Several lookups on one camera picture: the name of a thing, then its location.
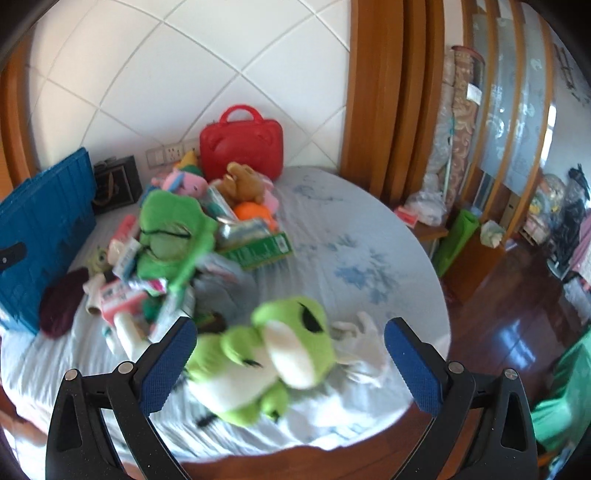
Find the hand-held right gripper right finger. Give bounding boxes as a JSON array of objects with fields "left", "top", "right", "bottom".
[{"left": 384, "top": 316, "right": 539, "bottom": 480}]

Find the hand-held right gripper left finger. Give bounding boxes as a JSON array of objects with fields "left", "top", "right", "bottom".
[{"left": 45, "top": 316, "right": 198, "bottom": 480}]

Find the light green frog plush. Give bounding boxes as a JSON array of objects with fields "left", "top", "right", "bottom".
[{"left": 184, "top": 298, "right": 339, "bottom": 428}]

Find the blue plastic crate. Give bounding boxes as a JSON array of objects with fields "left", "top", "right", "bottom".
[{"left": 0, "top": 147, "right": 99, "bottom": 336}]

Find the round desktop with floral cloth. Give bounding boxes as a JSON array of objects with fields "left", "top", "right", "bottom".
[{"left": 0, "top": 165, "right": 452, "bottom": 463}]

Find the white plastic bottle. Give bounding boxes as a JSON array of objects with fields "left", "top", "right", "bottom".
[{"left": 112, "top": 310, "right": 149, "bottom": 360}]

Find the pink white box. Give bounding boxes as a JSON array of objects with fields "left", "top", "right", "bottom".
[{"left": 99, "top": 278, "right": 145, "bottom": 325}]

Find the white tube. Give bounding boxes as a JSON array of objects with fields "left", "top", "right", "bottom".
[{"left": 82, "top": 272, "right": 110, "bottom": 315}]

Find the white box with red print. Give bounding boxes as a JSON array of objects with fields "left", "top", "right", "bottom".
[{"left": 111, "top": 237, "right": 142, "bottom": 278}]

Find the maroon cloth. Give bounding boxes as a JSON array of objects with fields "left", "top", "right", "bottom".
[{"left": 39, "top": 267, "right": 91, "bottom": 341}]

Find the green one-eyed monster toy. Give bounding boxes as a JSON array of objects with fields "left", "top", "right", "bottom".
[{"left": 89, "top": 247, "right": 114, "bottom": 274}]

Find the green rolled mat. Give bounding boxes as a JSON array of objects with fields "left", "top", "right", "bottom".
[{"left": 433, "top": 209, "right": 482, "bottom": 278}]

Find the small wooden side table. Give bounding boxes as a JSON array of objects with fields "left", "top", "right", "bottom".
[{"left": 392, "top": 209, "right": 452, "bottom": 261}]

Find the green frog plush with hat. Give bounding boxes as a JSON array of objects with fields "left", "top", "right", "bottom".
[{"left": 137, "top": 191, "right": 219, "bottom": 283}]

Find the pink tube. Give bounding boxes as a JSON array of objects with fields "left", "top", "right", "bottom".
[{"left": 110, "top": 216, "right": 140, "bottom": 251}]

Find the green cardboard box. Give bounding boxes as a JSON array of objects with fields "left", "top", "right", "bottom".
[{"left": 218, "top": 232, "right": 294, "bottom": 271}]

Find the green cloth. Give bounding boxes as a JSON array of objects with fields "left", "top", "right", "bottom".
[{"left": 530, "top": 330, "right": 591, "bottom": 454}]

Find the white plastic bag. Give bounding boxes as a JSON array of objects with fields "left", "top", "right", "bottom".
[{"left": 404, "top": 188, "right": 450, "bottom": 227}]

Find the orange round plush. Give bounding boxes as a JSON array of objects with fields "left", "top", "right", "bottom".
[{"left": 233, "top": 202, "right": 279, "bottom": 232}]

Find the pig plush with blue dress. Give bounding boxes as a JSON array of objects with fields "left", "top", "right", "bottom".
[{"left": 161, "top": 168, "right": 209, "bottom": 200}]

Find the black square box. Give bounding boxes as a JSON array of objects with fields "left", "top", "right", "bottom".
[{"left": 92, "top": 155, "right": 143, "bottom": 216}]

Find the brown teddy bear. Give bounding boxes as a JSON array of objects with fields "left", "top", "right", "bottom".
[{"left": 216, "top": 162, "right": 269, "bottom": 205}]

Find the yellow green plush toy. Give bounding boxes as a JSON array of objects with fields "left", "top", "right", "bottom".
[{"left": 178, "top": 150, "right": 204, "bottom": 175}]

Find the pile of bags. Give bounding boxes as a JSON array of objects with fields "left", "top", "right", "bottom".
[{"left": 524, "top": 165, "right": 591, "bottom": 292}]

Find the red carry bag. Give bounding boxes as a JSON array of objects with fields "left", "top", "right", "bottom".
[{"left": 199, "top": 105, "right": 284, "bottom": 184}]

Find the rolled patterned mat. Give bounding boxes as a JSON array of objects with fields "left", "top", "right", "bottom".
[{"left": 422, "top": 45, "right": 486, "bottom": 206}]

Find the frosted glass sliding door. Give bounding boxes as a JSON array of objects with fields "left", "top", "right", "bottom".
[{"left": 462, "top": 0, "right": 561, "bottom": 243}]

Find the wooden door frame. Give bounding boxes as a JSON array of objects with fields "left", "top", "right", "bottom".
[
  {"left": 341, "top": 0, "right": 445, "bottom": 205},
  {"left": 0, "top": 41, "right": 38, "bottom": 195}
]

